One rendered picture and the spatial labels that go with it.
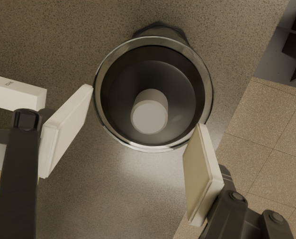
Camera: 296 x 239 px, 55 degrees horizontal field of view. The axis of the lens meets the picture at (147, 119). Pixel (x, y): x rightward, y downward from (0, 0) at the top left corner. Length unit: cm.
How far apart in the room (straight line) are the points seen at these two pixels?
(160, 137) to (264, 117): 136
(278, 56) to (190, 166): 134
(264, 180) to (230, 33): 138
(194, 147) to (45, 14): 37
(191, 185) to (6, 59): 43
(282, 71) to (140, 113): 134
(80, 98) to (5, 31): 37
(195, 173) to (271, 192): 168
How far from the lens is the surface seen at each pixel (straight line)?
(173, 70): 23
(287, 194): 188
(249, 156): 168
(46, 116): 16
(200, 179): 16
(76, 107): 16
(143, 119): 21
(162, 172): 56
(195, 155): 18
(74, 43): 49
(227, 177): 17
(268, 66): 150
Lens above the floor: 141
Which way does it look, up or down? 67 degrees down
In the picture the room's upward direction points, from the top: 170 degrees counter-clockwise
